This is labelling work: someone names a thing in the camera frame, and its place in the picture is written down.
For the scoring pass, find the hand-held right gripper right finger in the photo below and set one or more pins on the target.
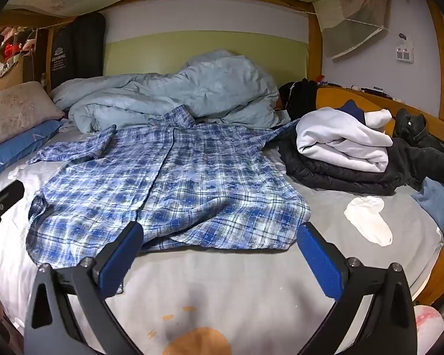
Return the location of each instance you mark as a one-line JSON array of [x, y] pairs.
[[318, 262]]

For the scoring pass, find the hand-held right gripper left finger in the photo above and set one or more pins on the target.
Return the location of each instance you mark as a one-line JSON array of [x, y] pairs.
[[121, 260]]

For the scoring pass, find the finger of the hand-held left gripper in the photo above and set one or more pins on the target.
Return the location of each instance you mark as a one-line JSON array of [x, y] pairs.
[[5, 195]]

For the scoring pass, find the blue plaid shirt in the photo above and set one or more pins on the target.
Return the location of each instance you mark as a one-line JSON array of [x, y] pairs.
[[188, 185]]

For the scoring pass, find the blue pillow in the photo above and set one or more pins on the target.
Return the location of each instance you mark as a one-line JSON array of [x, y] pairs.
[[18, 148]]

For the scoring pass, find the white sock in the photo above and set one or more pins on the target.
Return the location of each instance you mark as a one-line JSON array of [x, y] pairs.
[[370, 222]]

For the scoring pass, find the beige pillow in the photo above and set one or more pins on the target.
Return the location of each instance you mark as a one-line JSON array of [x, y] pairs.
[[14, 114]]

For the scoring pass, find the black puffer jacket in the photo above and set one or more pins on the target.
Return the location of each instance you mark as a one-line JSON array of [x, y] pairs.
[[318, 179]]

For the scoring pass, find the white and navy hoodie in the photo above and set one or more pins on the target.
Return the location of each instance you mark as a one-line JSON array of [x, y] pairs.
[[336, 144]]

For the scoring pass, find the pink and white cloth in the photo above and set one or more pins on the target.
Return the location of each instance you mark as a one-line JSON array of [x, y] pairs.
[[427, 329]]

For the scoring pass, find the blue denim cloth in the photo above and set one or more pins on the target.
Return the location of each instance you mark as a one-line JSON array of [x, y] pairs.
[[440, 203]]

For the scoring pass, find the cluttered wooden shelf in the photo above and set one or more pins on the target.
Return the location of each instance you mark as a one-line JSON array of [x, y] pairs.
[[18, 55]]

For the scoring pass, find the black pants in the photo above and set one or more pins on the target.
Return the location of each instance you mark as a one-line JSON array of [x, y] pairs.
[[429, 159]]

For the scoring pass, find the black bag by headboard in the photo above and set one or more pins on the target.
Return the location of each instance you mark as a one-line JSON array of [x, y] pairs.
[[77, 51]]

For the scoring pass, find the light blue duvet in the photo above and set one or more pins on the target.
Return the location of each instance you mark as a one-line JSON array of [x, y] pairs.
[[207, 88]]

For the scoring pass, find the pale hanging curtain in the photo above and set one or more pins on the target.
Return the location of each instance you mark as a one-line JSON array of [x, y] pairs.
[[347, 26]]

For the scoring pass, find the wooden bed frame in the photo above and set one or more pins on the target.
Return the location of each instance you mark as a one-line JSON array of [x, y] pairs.
[[355, 98]]

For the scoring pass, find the white wall socket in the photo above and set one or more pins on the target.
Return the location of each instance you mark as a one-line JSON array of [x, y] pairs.
[[403, 51]]

